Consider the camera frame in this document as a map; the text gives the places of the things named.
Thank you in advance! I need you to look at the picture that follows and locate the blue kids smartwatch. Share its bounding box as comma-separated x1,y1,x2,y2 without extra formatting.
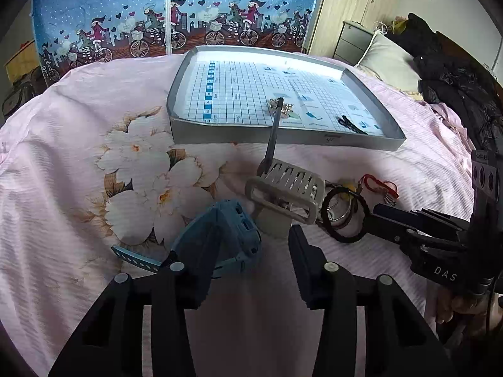
112,199,262,288

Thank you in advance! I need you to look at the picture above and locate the beige claw hair clip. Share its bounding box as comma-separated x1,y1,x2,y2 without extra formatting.
245,159,326,239

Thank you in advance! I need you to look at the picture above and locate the gold jewelry cluster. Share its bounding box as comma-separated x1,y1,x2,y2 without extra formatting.
268,99,299,119

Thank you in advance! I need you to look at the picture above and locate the pink crumpled blanket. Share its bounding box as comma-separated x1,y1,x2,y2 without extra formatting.
419,101,475,153

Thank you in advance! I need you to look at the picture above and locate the black jacket pile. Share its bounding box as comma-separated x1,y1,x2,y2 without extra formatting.
386,13,502,153

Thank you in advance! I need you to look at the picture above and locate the black hair clip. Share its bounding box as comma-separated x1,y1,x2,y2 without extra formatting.
338,115,367,134

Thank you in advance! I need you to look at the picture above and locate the pink bed sheet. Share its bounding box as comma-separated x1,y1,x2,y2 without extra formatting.
1,55,473,376

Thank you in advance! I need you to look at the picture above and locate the white pillow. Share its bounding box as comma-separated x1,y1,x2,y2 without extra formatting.
356,31,421,93

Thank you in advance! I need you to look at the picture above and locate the wooden headboard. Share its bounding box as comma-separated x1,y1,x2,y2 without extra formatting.
436,31,502,89

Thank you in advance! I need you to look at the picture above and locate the grey bedside drawer cabinet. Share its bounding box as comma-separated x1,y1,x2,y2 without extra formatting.
333,20,373,66

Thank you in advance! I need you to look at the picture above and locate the dark backpack on floor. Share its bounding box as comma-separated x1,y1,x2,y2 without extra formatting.
1,66,47,119

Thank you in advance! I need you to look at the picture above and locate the grey shallow cardboard tray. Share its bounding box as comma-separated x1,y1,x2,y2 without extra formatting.
166,46,406,151

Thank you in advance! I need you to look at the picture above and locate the light wooden wardrobe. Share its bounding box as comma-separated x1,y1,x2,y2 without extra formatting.
302,0,395,57

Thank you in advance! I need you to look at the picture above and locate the yellow wooden box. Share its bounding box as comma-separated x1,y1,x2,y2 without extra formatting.
4,40,40,84

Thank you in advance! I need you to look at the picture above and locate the blue fabric wardrobe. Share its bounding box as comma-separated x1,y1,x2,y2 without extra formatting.
31,0,315,84

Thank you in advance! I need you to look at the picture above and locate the black hair tie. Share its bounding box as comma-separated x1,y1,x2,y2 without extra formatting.
319,186,371,244

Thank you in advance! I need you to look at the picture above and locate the red string bracelet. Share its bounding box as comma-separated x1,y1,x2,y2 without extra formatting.
359,173,400,201

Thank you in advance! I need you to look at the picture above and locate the yellow bead hair tie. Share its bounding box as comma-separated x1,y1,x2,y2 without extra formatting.
333,179,361,198

